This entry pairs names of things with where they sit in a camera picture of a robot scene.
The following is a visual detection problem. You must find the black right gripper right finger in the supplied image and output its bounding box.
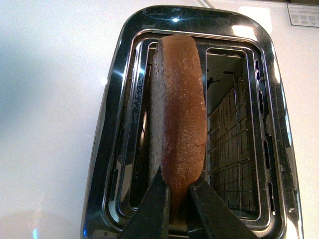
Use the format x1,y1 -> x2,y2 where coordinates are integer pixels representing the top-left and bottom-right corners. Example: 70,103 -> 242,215
187,177 -> 257,239

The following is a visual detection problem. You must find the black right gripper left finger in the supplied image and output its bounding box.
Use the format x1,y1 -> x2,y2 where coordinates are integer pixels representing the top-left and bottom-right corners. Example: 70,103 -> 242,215
119,168 -> 170,239

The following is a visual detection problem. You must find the brown bread slice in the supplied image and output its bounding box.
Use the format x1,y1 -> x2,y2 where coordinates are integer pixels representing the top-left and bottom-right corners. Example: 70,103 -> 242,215
149,35 -> 207,225

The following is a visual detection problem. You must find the white chrome-top toaster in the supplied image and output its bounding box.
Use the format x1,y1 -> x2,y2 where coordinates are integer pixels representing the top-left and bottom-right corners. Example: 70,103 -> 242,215
80,5 -> 304,239

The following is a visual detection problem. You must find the induction hob control panel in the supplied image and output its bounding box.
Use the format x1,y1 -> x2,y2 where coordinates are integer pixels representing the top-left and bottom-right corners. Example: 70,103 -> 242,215
287,3 -> 319,28

